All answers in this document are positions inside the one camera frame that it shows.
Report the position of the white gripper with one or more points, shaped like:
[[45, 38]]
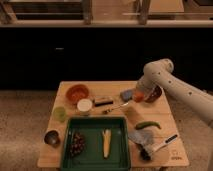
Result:
[[145, 86]]

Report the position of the red apple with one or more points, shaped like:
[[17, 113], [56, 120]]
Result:
[[138, 96]]

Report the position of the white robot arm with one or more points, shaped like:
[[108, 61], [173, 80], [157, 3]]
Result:
[[159, 73]]

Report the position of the dark brown bowl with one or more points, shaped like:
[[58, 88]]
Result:
[[152, 94]]

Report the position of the blue sponge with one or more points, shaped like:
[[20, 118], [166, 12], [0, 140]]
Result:
[[126, 95]]

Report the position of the green chili pepper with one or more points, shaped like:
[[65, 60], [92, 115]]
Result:
[[146, 124]]

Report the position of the black brush block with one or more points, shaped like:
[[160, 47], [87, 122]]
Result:
[[102, 101]]

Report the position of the grey cloth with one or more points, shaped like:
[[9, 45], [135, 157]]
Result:
[[143, 137]]

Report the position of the wooden table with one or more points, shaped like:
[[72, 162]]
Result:
[[173, 155]]

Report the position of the white cup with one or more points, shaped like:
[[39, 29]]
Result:
[[84, 105]]

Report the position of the yellow corn cob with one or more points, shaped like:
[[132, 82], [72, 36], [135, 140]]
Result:
[[106, 134]]

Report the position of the orange bowl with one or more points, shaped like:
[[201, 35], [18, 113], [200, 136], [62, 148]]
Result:
[[76, 93]]

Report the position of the green tray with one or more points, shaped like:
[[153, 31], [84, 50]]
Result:
[[91, 158]]

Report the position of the green cup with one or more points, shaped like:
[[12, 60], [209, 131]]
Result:
[[59, 114]]

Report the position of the purple grapes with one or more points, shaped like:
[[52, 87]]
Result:
[[77, 144]]

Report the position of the metal cup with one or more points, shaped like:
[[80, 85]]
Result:
[[52, 138]]

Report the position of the white handled knife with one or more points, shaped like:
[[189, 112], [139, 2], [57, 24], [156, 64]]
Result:
[[148, 151]]

